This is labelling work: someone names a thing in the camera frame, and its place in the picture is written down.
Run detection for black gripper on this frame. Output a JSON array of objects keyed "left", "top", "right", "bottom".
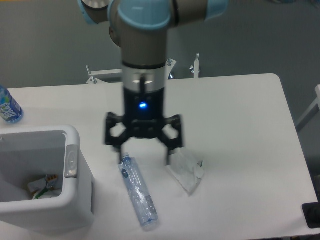
[{"left": 104, "top": 88, "right": 184, "bottom": 166}]

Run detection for white push-lid trash can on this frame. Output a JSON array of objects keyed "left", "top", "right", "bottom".
[{"left": 0, "top": 125, "right": 95, "bottom": 232}]

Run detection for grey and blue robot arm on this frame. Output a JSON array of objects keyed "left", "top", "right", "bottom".
[{"left": 78, "top": 0, "right": 229, "bottom": 155}]

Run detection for trash inside the can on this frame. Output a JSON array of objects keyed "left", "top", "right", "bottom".
[{"left": 27, "top": 174, "right": 62, "bottom": 200}]

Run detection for crumpled white plastic wrapper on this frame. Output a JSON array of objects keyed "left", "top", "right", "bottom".
[{"left": 166, "top": 147, "right": 205, "bottom": 196}]

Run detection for crushed clear plastic bottle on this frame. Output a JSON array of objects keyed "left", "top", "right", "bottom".
[{"left": 118, "top": 153, "right": 159, "bottom": 230}]

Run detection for blue labelled water bottle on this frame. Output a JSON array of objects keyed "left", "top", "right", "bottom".
[{"left": 0, "top": 85, "right": 24, "bottom": 124}]

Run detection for black object at table edge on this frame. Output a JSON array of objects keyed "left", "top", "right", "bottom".
[{"left": 302, "top": 202, "right": 320, "bottom": 229}]

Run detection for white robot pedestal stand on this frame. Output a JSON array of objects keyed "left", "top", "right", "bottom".
[{"left": 86, "top": 53, "right": 201, "bottom": 85}]

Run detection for white frame at right edge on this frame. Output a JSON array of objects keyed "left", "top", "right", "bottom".
[{"left": 295, "top": 84, "right": 320, "bottom": 133}]

